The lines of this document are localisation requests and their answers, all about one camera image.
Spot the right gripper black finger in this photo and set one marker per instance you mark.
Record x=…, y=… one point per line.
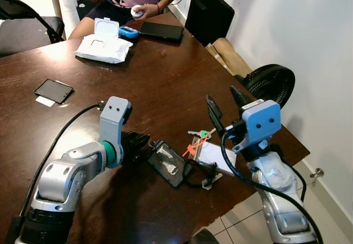
x=239, y=97
x=214, y=114

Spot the white hand controller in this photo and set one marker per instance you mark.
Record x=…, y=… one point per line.
x=137, y=12

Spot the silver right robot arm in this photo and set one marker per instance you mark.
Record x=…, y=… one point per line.
x=281, y=200

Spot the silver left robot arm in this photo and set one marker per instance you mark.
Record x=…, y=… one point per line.
x=66, y=178

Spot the keys with green cap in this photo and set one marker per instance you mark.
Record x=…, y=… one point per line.
x=199, y=139

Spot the person's left hand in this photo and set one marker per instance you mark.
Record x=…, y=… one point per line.
x=150, y=11

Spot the black round fan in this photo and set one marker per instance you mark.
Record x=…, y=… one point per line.
x=271, y=85

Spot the white card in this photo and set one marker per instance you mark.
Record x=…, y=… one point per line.
x=216, y=158

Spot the black loop with grey block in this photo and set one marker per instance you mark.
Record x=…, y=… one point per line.
x=207, y=179

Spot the metal door stop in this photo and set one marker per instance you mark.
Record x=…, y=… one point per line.
x=317, y=173

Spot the black square wallet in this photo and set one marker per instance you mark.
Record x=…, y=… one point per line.
x=53, y=91

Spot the small white paper slip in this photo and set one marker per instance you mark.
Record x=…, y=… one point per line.
x=44, y=101

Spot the black smartphone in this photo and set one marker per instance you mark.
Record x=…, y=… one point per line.
x=161, y=31

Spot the white wet wipes pack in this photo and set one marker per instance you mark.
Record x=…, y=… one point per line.
x=103, y=45

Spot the small blue device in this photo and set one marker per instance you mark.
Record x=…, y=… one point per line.
x=128, y=32

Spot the black folding chair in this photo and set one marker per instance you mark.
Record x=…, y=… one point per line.
x=22, y=31

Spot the wooden pole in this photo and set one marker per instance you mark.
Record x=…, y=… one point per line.
x=55, y=4

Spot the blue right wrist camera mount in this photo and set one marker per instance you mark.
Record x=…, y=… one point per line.
x=260, y=122

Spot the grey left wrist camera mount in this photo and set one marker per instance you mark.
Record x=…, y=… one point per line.
x=113, y=117

